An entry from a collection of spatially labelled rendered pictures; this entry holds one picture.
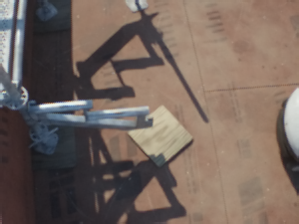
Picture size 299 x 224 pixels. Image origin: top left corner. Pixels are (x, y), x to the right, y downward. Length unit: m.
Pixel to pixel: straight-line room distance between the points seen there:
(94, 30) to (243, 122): 1.30
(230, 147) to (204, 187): 0.33
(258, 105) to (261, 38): 0.60
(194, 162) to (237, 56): 0.90
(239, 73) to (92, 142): 1.18
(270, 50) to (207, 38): 0.52
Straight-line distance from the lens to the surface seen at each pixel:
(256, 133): 2.58
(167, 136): 2.41
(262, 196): 2.48
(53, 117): 2.02
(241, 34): 2.94
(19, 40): 1.94
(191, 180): 2.37
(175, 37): 2.79
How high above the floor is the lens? 2.29
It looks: 68 degrees down
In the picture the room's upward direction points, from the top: 9 degrees clockwise
